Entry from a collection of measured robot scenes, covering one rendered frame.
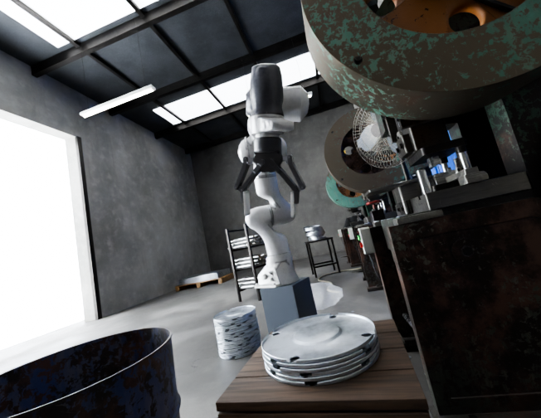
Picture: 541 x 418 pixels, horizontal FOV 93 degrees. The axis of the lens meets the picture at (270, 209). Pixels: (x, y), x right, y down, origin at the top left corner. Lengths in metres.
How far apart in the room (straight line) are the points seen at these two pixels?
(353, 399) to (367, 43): 0.86
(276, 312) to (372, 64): 1.01
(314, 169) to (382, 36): 7.22
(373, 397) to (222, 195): 8.26
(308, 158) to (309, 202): 1.37
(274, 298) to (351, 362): 0.67
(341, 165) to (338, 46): 1.79
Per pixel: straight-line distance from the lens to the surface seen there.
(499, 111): 1.25
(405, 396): 0.58
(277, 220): 1.24
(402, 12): 1.06
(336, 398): 0.59
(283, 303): 1.21
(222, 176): 8.75
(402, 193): 1.19
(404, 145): 1.24
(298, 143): 8.32
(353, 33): 0.92
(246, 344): 1.82
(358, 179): 2.57
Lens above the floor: 0.65
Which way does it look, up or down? 7 degrees up
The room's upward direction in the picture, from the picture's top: 12 degrees counter-clockwise
